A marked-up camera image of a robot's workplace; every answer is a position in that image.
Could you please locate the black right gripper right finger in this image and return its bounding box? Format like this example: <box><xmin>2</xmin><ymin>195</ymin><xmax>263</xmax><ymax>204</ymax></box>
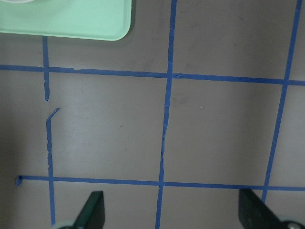
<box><xmin>238</xmin><ymin>188</ymin><xmax>305</xmax><ymax>229</ymax></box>

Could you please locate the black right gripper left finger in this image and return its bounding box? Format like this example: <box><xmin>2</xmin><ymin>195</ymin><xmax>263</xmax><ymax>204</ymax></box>
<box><xmin>72</xmin><ymin>191</ymin><xmax>105</xmax><ymax>229</ymax></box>

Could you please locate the white round plate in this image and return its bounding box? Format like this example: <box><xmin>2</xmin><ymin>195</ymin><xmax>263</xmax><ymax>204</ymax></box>
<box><xmin>0</xmin><ymin>0</ymin><xmax>34</xmax><ymax>4</ymax></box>

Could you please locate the light green plastic tray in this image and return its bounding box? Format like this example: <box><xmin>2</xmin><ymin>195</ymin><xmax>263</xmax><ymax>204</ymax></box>
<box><xmin>0</xmin><ymin>0</ymin><xmax>132</xmax><ymax>41</ymax></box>

